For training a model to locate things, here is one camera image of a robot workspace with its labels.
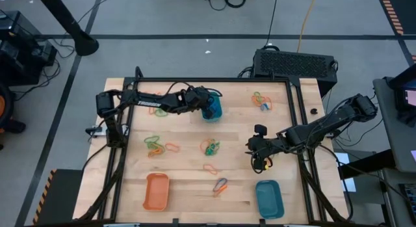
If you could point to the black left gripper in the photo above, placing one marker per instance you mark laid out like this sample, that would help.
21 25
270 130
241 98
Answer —
198 97

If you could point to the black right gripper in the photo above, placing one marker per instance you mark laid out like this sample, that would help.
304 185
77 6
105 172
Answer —
261 144

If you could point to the orange plastic basket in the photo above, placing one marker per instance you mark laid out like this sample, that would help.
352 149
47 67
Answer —
156 192

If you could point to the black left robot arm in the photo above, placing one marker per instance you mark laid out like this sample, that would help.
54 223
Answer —
149 102

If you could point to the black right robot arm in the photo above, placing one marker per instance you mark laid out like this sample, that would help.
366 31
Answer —
325 126

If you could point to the light teal plastic basket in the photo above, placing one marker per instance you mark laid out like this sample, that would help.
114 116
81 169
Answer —
215 119

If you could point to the yellow tape strip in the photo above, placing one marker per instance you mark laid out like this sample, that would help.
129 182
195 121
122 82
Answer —
266 167

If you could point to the dark teal plastic basket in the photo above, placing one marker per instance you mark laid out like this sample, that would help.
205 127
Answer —
269 199

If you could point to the small black knob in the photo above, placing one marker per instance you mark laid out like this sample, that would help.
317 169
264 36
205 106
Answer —
313 111

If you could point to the black computer tower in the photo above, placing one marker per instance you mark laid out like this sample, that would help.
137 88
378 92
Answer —
294 66

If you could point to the black stand beam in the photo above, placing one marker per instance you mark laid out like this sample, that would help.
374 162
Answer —
367 162

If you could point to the white power box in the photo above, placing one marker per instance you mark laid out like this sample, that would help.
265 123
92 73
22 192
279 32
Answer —
96 131

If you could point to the grey desk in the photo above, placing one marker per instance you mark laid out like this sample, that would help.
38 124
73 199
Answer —
395 139

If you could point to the dark monitor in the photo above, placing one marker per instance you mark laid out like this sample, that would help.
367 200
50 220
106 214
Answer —
406 93

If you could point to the black keyboard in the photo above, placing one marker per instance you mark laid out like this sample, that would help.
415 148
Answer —
410 201

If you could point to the black pole stand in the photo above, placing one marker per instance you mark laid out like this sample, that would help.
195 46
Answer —
66 22

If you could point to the black yellow striped mat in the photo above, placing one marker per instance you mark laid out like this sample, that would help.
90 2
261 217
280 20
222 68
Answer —
57 196

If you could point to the black orange striped mat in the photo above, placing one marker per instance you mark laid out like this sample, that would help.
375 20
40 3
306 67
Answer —
399 12

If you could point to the black equipment cart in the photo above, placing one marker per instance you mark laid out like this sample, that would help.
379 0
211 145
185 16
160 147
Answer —
22 48

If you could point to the orange black wheeled device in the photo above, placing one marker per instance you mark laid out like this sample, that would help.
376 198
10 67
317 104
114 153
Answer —
3 110

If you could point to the black metal table frame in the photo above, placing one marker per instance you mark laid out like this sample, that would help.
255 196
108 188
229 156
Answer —
243 79

